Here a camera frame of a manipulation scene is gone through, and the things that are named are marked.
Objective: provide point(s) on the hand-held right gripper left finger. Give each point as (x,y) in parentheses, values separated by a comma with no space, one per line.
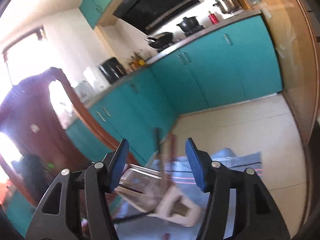
(118,165)

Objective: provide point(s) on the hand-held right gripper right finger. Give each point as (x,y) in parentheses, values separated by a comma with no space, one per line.
(195,165)

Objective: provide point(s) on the stainless steel tray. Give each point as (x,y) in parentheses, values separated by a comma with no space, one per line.
(140,173)

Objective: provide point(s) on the dark chopstick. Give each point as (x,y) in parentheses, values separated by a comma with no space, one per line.
(160,150)

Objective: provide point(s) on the white plastic utensil holder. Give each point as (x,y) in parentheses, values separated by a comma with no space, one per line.
(170,202)

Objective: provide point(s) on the bundle of brown chopsticks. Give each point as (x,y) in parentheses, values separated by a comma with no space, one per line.
(130,187)

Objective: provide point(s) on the blue striped mat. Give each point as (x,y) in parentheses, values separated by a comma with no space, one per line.
(225,160)

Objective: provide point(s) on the dark wooden chair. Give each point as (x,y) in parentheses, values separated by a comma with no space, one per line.
(37,110)

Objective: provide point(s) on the white countertop appliance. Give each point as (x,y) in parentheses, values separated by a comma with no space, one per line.
(96,80)

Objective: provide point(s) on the black countertop appliance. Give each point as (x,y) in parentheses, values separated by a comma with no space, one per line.
(112,70)

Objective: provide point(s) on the teal lower cabinets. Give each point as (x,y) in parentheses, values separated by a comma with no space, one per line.
(212,67)

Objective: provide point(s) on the teal cabinets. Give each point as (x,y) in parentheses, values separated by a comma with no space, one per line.
(212,67)
(95,5)

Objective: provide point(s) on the group of cooking oil bottles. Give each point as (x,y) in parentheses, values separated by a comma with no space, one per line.
(136,62)

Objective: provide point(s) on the bright window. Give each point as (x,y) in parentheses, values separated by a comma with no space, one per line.
(20,62)

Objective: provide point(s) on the black wok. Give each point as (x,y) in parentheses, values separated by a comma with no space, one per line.
(161,40)

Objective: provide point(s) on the gas stove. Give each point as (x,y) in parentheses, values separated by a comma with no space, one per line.
(193,27)

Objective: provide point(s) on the black clay pot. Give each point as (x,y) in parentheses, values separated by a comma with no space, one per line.
(187,25)

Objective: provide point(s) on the wooden framed glass door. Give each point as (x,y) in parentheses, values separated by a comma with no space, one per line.
(287,55)

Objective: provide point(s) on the red bottle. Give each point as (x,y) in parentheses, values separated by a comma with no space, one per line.
(213,18)

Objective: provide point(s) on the teal upper cabinets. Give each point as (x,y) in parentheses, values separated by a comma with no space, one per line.
(95,5)

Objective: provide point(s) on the black range hood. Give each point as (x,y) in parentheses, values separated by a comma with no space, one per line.
(155,5)

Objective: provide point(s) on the stainless steel stockpot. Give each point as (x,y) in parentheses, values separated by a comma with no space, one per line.
(227,2)

